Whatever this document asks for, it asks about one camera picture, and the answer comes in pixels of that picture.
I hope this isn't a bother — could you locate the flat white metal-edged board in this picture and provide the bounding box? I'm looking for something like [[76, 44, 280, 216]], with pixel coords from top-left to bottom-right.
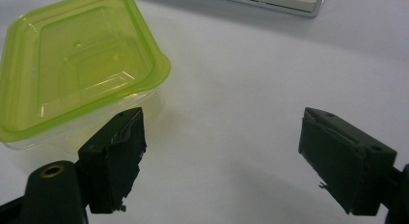
[[192, 0, 330, 18]]

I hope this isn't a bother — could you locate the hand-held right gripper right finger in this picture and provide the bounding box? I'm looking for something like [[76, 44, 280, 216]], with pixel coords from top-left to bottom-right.
[[297, 106, 397, 216]]

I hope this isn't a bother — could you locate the clear plastic food container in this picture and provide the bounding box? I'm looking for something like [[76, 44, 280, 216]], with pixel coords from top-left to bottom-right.
[[3, 87, 167, 154]]

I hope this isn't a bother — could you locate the yellow-green plastic container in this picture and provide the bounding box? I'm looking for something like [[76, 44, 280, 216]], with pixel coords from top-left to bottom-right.
[[0, 0, 172, 144]]

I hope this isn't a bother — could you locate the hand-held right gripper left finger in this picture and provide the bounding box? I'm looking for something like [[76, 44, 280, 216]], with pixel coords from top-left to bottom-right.
[[77, 106, 148, 214]]

